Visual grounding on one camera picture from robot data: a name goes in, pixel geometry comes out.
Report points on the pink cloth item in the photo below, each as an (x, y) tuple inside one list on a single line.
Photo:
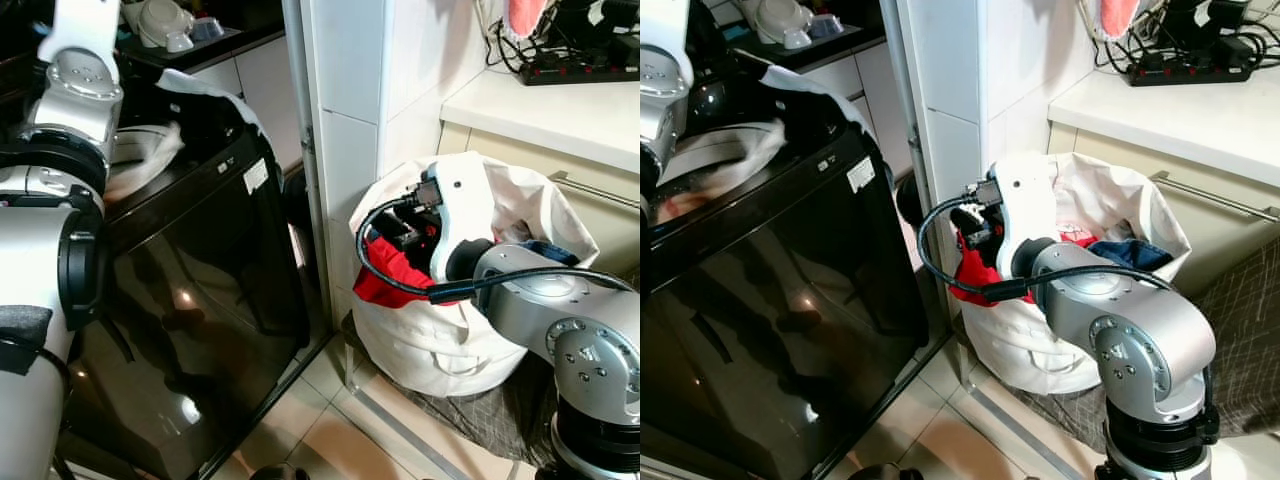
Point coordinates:
[(1118, 12), (525, 15)]

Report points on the black robot foot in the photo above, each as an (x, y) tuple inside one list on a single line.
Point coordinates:
[(280, 473), (885, 472)]

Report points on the small blue container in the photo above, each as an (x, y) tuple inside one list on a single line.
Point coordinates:
[(828, 26), (208, 30)]

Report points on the black washing machine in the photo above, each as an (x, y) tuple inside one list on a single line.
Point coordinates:
[(780, 300), (200, 290)]

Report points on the red garment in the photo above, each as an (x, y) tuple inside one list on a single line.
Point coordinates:
[(385, 268), (972, 275)]

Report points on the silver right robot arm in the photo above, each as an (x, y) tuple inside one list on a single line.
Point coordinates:
[(560, 315), (1125, 320)]

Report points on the dark blue garment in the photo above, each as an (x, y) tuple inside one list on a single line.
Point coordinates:
[(552, 251), (1128, 252)]

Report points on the white fabric laundry bag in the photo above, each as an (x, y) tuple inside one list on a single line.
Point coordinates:
[(430, 345), (1030, 345)]

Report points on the black power strip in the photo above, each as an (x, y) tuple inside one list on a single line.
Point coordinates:
[(1190, 70), (580, 72)]

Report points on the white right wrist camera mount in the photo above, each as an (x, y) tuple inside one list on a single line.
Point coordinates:
[(462, 205), (1020, 205)]

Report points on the white kitchen appliance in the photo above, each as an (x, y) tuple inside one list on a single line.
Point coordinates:
[(165, 25), (785, 22)]

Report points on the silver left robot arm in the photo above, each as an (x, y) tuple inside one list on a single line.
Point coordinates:
[(662, 95), (75, 95)]

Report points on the white cloth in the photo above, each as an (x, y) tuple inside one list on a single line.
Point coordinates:
[(740, 150), (140, 155)]

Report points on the cream counter cabinet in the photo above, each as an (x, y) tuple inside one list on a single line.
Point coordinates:
[(560, 125), (1180, 130)]

